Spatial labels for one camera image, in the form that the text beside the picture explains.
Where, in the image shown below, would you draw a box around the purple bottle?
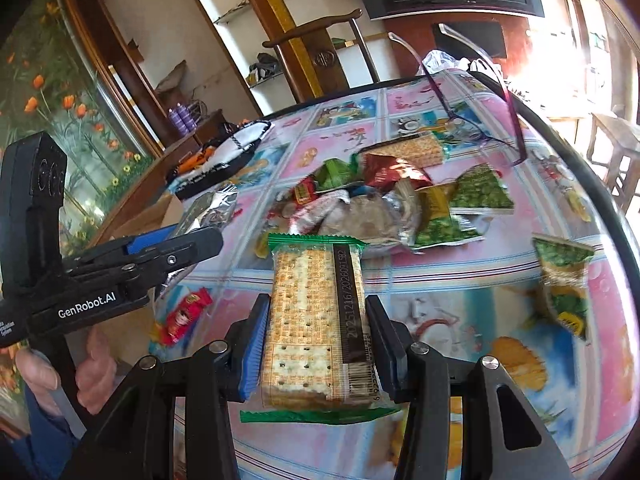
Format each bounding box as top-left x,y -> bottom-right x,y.
177,103 -> 200,132
168,108 -> 189,136

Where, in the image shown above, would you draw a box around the white plastic bag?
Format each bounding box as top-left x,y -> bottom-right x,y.
422,49 -> 494,76

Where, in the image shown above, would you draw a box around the wooden side cabinet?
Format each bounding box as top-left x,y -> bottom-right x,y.
89,108 -> 226,247

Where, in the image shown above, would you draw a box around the red candy bar packet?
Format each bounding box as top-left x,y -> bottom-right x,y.
293,176 -> 318,206

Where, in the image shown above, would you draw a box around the far cracker pack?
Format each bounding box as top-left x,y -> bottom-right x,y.
360,133 -> 445,168

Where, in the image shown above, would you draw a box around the silver foil snack bag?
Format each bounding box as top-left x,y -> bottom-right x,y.
154,183 -> 238,301

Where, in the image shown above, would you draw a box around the purple bottle right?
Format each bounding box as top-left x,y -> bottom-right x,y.
177,103 -> 200,132

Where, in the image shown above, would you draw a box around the person's left hand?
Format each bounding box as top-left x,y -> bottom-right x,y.
15,326 -> 117,416

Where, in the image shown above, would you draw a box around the small red packet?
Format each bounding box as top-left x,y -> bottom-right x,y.
152,288 -> 213,347

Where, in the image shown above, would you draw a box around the green wrapped snack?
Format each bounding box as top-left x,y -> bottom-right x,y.
312,155 -> 362,193

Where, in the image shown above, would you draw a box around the dark red snack packet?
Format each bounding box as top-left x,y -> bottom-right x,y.
361,153 -> 432,192

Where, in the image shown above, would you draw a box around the wooden chair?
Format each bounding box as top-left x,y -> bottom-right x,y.
262,9 -> 380,104

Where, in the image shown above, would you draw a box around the white wall shelf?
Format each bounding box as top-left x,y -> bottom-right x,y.
198,0 -> 295,115

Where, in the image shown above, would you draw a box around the green seaweed snack packet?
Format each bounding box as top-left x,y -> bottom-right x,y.
449,164 -> 514,216

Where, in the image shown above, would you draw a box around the purple bottle left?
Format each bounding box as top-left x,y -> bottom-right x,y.
168,108 -> 189,136

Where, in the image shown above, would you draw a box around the black white orange bag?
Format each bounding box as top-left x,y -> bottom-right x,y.
167,119 -> 272,200

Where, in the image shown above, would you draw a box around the blue sleeve forearm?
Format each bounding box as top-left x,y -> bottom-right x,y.
1,387 -> 78,479

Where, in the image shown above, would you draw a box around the white red snack packet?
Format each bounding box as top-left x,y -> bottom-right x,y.
288,190 -> 349,235

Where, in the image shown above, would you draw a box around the yellow green pea snack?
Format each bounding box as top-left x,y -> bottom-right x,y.
413,184 -> 484,249

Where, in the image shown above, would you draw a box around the green pea snack right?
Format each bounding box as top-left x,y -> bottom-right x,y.
532,234 -> 594,341

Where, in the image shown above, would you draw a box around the small wooden stool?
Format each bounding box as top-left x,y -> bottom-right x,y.
586,113 -> 639,212

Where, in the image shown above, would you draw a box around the green-sealed cracker pack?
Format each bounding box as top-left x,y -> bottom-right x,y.
240,233 -> 398,426

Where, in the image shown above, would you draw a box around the floral plastic tablecloth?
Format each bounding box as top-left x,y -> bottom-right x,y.
151,76 -> 639,479

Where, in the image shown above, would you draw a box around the shoes on shelf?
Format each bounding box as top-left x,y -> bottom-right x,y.
245,52 -> 282,87

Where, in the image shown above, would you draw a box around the cardboard box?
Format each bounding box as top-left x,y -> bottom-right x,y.
101,194 -> 183,365

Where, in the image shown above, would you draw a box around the flower wall painting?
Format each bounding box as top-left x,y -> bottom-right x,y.
1,0 -> 152,256

